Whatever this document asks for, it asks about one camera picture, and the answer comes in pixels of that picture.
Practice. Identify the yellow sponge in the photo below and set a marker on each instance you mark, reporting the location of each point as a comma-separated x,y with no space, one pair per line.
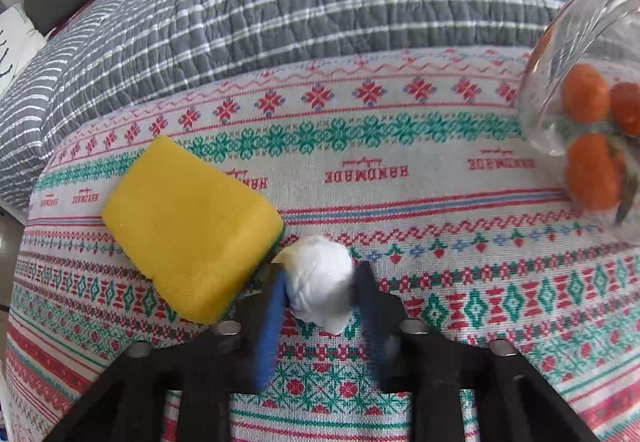
190,227

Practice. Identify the grey striped quilt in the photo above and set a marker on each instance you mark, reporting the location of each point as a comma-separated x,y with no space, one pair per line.
325,7

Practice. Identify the patterned knit table cloth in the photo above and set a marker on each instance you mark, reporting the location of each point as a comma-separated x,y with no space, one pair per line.
450,242

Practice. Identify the orange fruit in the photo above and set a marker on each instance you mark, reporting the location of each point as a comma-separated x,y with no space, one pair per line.
592,172
585,92
627,110

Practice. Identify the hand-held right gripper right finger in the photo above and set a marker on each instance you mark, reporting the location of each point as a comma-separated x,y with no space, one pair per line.
372,322

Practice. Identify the glass jar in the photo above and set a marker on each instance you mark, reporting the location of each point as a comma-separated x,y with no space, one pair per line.
550,72

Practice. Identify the white deer print pillow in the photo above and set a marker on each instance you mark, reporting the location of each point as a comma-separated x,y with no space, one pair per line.
15,47

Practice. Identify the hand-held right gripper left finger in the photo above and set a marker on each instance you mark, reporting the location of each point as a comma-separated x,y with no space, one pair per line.
272,322

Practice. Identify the white paper ball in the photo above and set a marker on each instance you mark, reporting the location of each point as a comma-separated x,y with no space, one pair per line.
320,282

